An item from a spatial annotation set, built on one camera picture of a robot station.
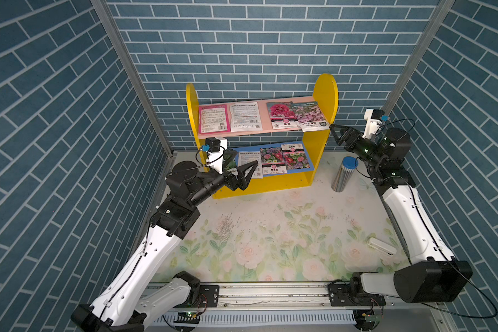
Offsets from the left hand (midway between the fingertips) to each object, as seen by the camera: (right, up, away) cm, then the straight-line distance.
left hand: (253, 159), depth 59 cm
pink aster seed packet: (+8, +1, +40) cm, 41 cm away
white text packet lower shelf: (-4, +3, +40) cm, 40 cm away
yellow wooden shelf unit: (+17, +16, +59) cm, 64 cm away
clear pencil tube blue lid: (+41, -5, +34) cm, 54 cm away
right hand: (+28, +11, +10) cm, 32 cm away
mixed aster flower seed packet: (+19, +4, +41) cm, 45 cm away
